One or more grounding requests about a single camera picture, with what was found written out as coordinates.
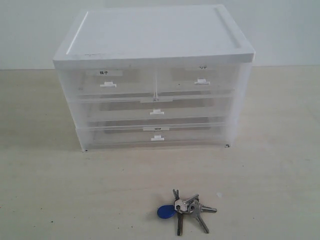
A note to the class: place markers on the white translucent drawer cabinet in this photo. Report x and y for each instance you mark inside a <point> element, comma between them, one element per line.
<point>158,38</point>

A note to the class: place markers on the key bunch with blue tag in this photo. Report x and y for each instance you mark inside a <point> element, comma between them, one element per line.
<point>185,207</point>

